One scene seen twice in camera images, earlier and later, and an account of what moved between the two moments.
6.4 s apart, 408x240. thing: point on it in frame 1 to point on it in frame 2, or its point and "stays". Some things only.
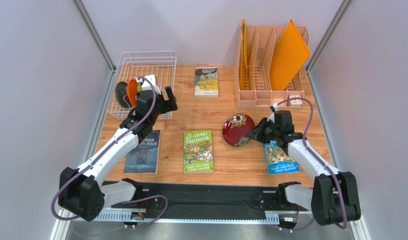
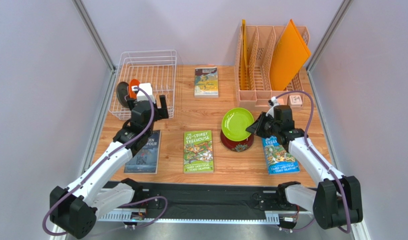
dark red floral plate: (236, 128) to (237, 146)
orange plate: (132, 90) stays
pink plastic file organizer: (260, 95) stays
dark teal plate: (121, 94) stays
